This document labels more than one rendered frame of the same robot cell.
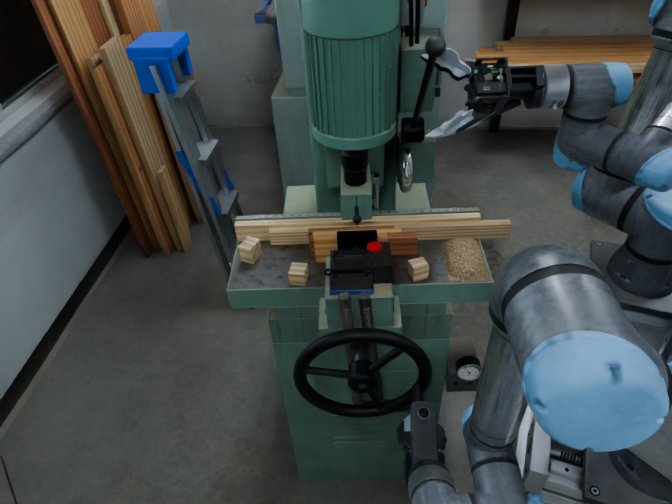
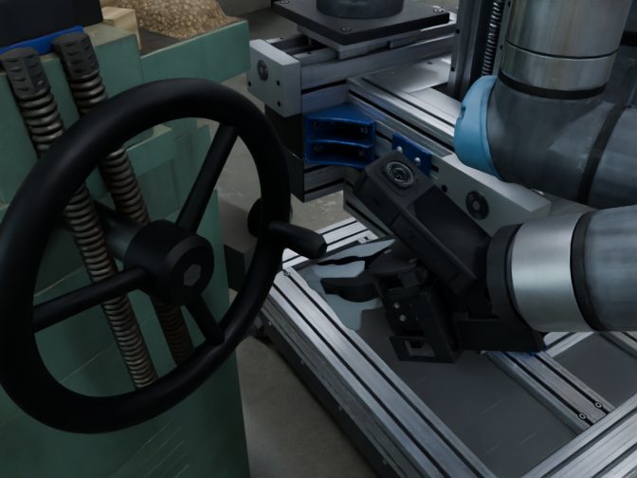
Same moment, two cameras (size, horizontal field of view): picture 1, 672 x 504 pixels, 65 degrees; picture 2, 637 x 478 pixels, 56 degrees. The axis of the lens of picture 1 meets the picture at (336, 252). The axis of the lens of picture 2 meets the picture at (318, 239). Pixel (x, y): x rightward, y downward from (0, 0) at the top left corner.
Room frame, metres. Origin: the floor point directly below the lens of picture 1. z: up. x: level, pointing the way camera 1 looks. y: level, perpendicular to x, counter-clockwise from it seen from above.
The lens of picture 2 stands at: (0.36, 0.21, 1.10)
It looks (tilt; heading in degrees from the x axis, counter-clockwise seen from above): 36 degrees down; 303
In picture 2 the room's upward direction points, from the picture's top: straight up
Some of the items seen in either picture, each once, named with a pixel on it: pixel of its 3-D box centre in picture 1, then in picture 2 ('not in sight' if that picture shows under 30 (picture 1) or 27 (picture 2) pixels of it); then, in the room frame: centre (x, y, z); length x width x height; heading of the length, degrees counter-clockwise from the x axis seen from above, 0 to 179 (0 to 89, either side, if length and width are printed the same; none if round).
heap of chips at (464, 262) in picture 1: (464, 254); (167, 2); (0.90, -0.30, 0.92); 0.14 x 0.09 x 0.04; 177
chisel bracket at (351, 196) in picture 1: (356, 192); not in sight; (1.02, -0.06, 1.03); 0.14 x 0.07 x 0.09; 177
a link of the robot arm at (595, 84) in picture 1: (592, 87); not in sight; (0.87, -0.47, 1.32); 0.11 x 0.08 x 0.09; 87
